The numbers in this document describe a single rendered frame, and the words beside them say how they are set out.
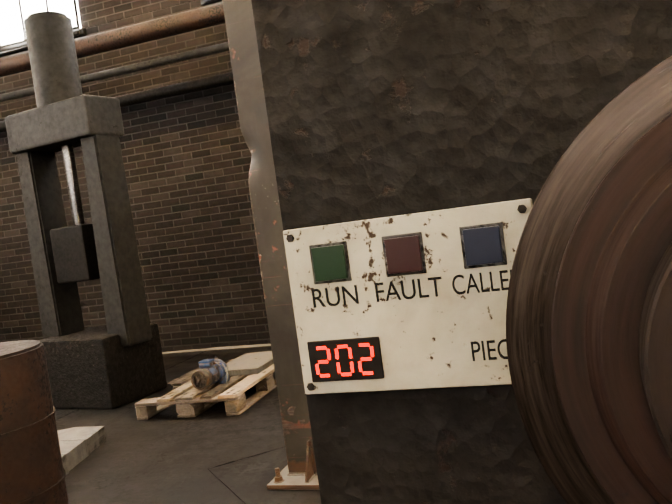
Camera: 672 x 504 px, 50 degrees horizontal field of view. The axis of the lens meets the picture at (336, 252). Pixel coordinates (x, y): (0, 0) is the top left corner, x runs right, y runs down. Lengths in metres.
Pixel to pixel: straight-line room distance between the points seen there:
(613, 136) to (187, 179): 7.23
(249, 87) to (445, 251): 2.80
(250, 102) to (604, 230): 2.98
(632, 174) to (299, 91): 0.38
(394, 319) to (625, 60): 0.33
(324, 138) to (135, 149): 7.30
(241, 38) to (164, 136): 4.42
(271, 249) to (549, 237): 2.88
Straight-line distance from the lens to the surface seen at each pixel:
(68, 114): 5.96
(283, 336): 3.45
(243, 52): 3.50
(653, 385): 0.51
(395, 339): 0.75
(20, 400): 3.14
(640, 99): 0.58
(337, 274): 0.75
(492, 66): 0.74
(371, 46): 0.77
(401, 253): 0.73
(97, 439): 4.91
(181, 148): 7.75
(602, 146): 0.58
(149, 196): 7.95
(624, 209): 0.56
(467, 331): 0.73
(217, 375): 5.23
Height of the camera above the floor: 1.25
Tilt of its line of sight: 3 degrees down
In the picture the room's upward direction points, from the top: 8 degrees counter-clockwise
